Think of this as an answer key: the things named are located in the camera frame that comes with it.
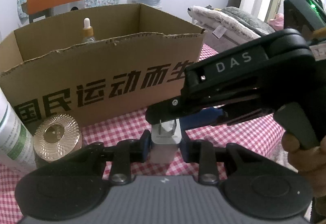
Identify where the brown cardboard box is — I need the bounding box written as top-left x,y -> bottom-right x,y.
1,4 -> 205,131

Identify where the red checkered tablecloth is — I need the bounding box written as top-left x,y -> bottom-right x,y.
0,44 -> 286,223

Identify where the gold lid jar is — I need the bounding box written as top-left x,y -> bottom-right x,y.
33,113 -> 83,162

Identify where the white pill bottle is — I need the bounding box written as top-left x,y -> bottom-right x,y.
0,92 -> 36,174

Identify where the operator right hand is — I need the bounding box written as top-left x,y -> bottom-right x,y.
281,132 -> 326,224

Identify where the green dropper bottle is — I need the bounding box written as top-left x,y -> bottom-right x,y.
83,17 -> 96,43

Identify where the white power adapter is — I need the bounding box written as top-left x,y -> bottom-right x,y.
150,119 -> 182,164

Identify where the bed with blankets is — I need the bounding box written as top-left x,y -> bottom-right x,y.
187,6 -> 275,53

